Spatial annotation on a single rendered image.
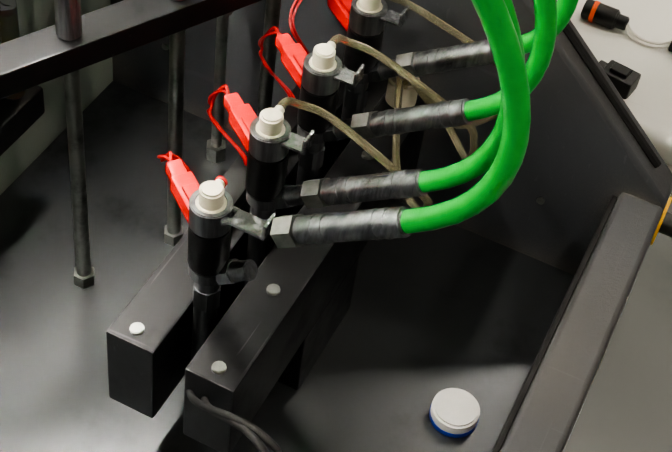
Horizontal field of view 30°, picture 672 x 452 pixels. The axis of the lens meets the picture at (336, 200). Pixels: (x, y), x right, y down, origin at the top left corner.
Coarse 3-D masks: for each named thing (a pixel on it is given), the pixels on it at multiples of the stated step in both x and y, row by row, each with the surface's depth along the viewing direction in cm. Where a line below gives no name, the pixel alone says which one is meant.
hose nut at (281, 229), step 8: (280, 216) 78; (288, 216) 77; (296, 216) 77; (272, 224) 77; (280, 224) 77; (288, 224) 76; (272, 232) 77; (280, 232) 76; (288, 232) 76; (280, 240) 77; (288, 240) 77
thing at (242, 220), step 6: (234, 210) 79; (240, 210) 79; (234, 216) 79; (240, 216) 79; (246, 216) 79; (252, 216) 79; (222, 222) 79; (228, 222) 79; (234, 222) 79; (240, 222) 79; (246, 222) 79; (252, 222) 79; (258, 222) 79; (264, 222) 79; (240, 228) 79; (246, 228) 78; (252, 228) 79; (258, 228) 79; (252, 234) 78; (258, 234) 78
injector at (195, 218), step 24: (192, 216) 79; (216, 216) 78; (192, 240) 81; (216, 240) 80; (192, 264) 82; (216, 264) 82; (240, 264) 82; (216, 288) 85; (216, 312) 87; (192, 336) 89
